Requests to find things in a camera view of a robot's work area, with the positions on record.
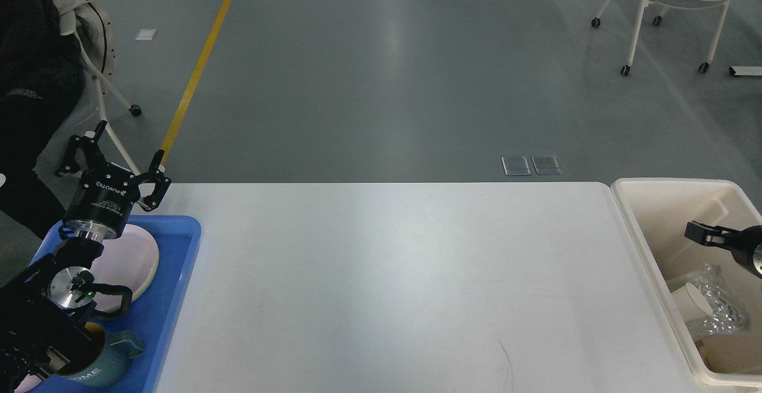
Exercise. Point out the blue plastic tray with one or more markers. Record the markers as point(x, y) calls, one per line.
point(154, 314)

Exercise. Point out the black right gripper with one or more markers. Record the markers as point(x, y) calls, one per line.
point(744, 245)

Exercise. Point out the pink ribbed cup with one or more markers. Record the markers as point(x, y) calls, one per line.
point(27, 384)

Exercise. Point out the white plastic bin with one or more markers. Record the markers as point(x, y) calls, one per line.
point(656, 211)

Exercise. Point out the person in dark clothes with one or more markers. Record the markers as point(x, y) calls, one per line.
point(42, 81)

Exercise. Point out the white chair left background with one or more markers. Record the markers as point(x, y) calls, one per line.
point(103, 87)

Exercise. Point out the beige jacket on chair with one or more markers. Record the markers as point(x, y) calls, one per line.
point(95, 30)

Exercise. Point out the pink plate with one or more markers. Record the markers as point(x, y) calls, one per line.
point(112, 267)

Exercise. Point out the white paper cup upright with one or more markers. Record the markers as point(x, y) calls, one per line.
point(691, 303)

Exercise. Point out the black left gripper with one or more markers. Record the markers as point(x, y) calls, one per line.
point(100, 202)

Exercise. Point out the teal green mug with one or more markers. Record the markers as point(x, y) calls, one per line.
point(106, 359)

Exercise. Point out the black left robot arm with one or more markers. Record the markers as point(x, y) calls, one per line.
point(45, 308)

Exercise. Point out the foil sheet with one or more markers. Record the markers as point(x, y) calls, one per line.
point(728, 316)

